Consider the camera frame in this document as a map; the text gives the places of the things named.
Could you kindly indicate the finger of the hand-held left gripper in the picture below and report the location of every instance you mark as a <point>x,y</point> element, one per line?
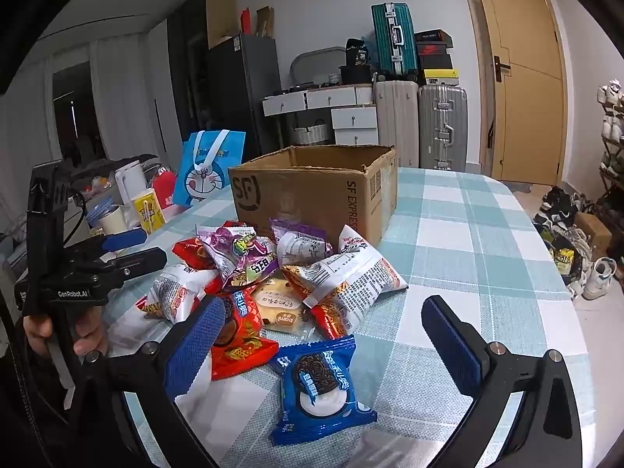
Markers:
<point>124,240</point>
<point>141,259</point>

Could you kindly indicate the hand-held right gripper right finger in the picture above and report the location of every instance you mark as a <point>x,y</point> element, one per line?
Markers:
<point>453,346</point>

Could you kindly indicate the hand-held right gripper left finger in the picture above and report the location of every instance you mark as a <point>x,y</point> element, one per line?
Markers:
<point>192,346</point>

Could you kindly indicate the red cookie packet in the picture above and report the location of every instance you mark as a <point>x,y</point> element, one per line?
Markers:
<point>243,351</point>

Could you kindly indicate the beige cake packet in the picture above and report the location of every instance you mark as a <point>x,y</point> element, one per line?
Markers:
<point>275,309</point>

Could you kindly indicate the large red white snack packet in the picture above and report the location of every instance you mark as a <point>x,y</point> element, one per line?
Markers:
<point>351,285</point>

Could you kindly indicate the blue cookie packet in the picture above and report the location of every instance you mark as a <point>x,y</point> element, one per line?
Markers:
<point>321,390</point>

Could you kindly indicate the white purple-edged snack packet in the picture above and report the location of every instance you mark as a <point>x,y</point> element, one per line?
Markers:
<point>302,246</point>

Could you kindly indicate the person's left forearm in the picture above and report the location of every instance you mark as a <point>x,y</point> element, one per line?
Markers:
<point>27,399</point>

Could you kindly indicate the person's left hand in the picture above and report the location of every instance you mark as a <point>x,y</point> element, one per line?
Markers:
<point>92,334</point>

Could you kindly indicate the yellow carton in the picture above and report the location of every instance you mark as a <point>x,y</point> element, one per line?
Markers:
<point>146,212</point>

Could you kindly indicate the blue bowl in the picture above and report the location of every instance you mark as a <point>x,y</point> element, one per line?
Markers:
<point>100,209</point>

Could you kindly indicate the white kettle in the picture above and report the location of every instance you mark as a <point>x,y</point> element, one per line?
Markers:
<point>129,180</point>

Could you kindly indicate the red canister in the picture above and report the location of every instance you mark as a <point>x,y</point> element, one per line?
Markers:
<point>163,187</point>

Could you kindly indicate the dark cloth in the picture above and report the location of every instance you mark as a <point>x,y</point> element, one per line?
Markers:
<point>117,161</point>

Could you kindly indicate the blue cartoon tote bag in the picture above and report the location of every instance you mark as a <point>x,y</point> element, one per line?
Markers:
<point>204,175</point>

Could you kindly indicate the white curtain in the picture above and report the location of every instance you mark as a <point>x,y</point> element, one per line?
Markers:
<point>27,117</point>
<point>122,92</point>

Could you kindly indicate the pile of shoes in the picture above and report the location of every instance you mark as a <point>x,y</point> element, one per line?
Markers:
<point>560,214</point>

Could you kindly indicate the small brown cardboard box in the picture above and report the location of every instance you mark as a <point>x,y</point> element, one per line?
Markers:
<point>594,234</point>

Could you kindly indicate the tall black wardrobe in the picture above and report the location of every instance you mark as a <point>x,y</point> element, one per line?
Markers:
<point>187,58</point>

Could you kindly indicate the dark grey fridge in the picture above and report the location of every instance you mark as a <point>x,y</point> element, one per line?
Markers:
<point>243,87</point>

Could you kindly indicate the woven basket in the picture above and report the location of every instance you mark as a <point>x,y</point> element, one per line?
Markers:
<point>311,132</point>

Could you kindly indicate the silver suitcase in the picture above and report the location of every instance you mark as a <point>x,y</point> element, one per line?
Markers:
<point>441,126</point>

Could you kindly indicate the beige suitcase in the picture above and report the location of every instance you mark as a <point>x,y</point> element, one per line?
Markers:
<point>397,122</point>

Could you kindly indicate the white drawer dresser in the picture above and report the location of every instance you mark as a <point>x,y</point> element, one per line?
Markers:
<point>353,122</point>

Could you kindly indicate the red flat box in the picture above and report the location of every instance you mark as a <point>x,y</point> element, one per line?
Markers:
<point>245,22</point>

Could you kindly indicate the wooden door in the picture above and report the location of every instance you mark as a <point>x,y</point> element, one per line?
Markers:
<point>526,107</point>

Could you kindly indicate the oval grey mirror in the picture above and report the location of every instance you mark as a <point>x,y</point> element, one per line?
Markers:
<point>304,63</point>

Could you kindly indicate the shoe rack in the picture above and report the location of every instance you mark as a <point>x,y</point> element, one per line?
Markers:
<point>609,146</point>

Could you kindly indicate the folded brown cardboard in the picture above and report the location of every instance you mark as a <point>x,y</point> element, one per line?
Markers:
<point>264,22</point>

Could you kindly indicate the yellow black shoe box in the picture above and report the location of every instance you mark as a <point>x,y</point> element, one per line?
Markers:
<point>441,77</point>

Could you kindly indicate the rows of sneakers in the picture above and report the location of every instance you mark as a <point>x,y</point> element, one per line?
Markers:
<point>613,126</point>

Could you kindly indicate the black square box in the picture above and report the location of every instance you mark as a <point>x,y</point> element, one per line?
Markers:
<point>356,74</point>

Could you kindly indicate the plain black shoe box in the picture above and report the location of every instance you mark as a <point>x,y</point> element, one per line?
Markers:
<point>435,62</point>

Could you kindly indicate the red black shoe box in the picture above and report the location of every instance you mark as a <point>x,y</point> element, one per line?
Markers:
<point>431,48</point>

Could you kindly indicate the black labelled bag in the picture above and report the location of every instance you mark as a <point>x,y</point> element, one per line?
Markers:
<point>358,51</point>

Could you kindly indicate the teal suitcase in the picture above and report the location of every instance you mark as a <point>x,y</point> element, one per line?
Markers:
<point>390,44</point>

